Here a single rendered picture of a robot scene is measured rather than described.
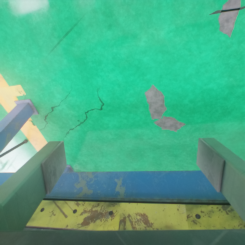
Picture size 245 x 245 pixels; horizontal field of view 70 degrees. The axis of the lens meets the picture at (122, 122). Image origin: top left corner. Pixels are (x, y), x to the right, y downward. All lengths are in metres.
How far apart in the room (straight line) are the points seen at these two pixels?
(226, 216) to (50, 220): 0.44
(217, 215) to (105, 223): 0.26
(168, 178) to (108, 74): 0.63
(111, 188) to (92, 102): 0.65
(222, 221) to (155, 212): 0.15
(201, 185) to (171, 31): 0.65
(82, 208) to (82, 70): 0.71
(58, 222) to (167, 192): 0.30
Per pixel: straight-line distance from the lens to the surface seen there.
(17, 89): 1.28
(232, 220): 0.50
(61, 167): 0.16
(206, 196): 0.55
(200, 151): 0.17
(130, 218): 0.49
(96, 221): 0.51
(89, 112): 1.15
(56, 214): 0.56
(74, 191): 0.61
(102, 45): 0.93
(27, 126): 1.46
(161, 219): 0.48
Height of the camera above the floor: 0.87
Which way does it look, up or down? 49 degrees down
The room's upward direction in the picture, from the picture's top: 169 degrees counter-clockwise
